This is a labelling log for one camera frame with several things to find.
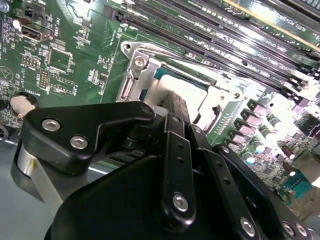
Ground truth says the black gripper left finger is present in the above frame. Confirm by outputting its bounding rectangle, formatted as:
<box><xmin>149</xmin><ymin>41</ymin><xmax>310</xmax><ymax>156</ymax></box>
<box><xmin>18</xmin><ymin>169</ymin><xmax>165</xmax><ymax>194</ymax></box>
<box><xmin>11</xmin><ymin>93</ymin><xmax>197</xmax><ymax>227</ymax></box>

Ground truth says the metal socket cover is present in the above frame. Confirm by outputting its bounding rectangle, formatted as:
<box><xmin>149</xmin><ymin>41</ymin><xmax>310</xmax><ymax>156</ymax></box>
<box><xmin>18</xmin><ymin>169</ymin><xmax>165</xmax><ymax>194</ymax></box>
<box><xmin>134</xmin><ymin>53</ymin><xmax>242</xmax><ymax>126</ymax></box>

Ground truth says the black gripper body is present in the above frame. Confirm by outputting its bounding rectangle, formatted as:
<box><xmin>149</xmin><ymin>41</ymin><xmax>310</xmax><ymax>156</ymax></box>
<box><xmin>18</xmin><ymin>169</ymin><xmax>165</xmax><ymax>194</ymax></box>
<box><xmin>43</xmin><ymin>154</ymin><xmax>241</xmax><ymax>240</ymax></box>

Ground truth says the silver CPU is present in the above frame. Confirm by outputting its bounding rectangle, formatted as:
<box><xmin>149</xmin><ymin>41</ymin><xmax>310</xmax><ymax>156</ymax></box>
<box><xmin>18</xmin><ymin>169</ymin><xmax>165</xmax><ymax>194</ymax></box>
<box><xmin>153</xmin><ymin>66</ymin><xmax>217</xmax><ymax>111</ymax></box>

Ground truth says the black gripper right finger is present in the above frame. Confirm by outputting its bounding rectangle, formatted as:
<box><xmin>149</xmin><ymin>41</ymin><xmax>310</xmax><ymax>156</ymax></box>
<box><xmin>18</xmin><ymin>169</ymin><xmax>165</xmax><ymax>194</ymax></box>
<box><xmin>180</xmin><ymin>96</ymin><xmax>315</xmax><ymax>240</ymax></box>

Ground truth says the wire locking lever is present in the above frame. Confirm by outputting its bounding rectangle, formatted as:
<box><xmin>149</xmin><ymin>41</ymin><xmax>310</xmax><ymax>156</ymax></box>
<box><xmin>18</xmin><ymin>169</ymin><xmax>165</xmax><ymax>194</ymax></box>
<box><xmin>134</xmin><ymin>47</ymin><xmax>188</xmax><ymax>57</ymax></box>

